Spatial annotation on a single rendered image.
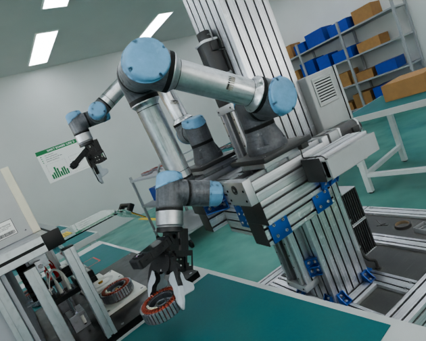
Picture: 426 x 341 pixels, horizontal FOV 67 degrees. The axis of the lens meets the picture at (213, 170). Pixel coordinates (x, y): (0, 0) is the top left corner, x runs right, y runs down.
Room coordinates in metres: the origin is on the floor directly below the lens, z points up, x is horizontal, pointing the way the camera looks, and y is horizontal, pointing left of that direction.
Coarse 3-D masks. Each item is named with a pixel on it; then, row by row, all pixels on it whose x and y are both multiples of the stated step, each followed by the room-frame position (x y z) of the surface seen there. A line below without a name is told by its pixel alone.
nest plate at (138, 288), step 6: (138, 288) 1.07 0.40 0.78; (144, 288) 1.06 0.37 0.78; (132, 294) 1.05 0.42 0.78; (138, 294) 1.05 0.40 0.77; (102, 300) 1.10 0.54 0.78; (120, 300) 1.04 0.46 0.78; (126, 300) 1.02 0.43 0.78; (108, 306) 1.03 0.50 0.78; (114, 306) 1.01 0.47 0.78; (120, 306) 1.01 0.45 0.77; (108, 312) 0.99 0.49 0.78; (114, 312) 1.00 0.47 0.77
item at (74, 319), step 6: (78, 306) 1.03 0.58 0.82; (66, 312) 1.02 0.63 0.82; (72, 312) 1.00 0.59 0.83; (78, 312) 0.98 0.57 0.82; (84, 312) 0.99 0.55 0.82; (72, 318) 0.97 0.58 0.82; (78, 318) 0.97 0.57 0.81; (72, 324) 0.96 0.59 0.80; (78, 324) 0.97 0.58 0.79; (84, 324) 0.98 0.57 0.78; (78, 330) 0.97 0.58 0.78
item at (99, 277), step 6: (90, 270) 1.03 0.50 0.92; (72, 276) 1.05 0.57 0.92; (90, 276) 1.03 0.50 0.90; (96, 276) 1.03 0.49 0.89; (102, 276) 1.05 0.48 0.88; (96, 282) 1.03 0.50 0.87; (66, 288) 1.03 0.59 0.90; (72, 288) 1.00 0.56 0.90; (78, 288) 1.00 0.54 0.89; (66, 294) 0.98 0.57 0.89; (72, 294) 0.99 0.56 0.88; (54, 300) 0.96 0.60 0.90; (60, 300) 0.97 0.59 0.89; (66, 300) 1.00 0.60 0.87; (72, 306) 0.98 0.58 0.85
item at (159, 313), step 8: (168, 288) 0.81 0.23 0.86; (152, 296) 0.81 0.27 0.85; (160, 296) 0.81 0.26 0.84; (168, 296) 0.80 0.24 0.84; (144, 304) 0.78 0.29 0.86; (152, 304) 0.79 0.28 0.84; (160, 304) 0.76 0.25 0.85; (168, 304) 0.73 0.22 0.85; (176, 304) 0.74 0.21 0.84; (144, 312) 0.74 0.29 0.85; (152, 312) 0.73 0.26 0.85; (160, 312) 0.72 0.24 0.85; (168, 312) 0.73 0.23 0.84; (176, 312) 0.74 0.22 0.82; (144, 320) 0.75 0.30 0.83; (152, 320) 0.72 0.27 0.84; (160, 320) 0.72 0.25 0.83
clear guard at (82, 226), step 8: (96, 216) 1.13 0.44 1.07; (104, 216) 1.05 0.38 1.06; (112, 216) 1.00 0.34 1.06; (120, 216) 1.23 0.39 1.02; (128, 216) 1.14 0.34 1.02; (136, 216) 1.08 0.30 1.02; (144, 216) 1.05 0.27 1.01; (80, 224) 1.09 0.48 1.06; (88, 224) 1.02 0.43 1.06; (96, 224) 0.97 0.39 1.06; (64, 232) 1.07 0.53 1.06; (72, 232) 0.99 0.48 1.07; (80, 232) 0.94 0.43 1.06
